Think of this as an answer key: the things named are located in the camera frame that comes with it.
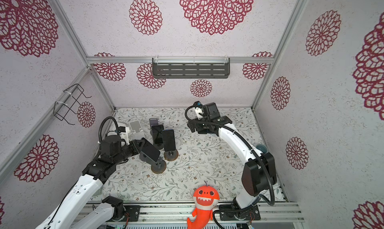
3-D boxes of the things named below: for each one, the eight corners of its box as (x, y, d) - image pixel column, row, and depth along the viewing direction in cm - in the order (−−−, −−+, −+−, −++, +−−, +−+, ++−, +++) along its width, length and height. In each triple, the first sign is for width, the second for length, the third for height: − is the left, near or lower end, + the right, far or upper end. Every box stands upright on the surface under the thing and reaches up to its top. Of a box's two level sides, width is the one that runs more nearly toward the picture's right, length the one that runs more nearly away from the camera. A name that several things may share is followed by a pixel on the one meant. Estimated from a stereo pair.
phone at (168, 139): (165, 156, 96) (160, 140, 81) (166, 146, 101) (162, 129, 86) (175, 156, 96) (172, 140, 81) (176, 146, 101) (173, 129, 86)
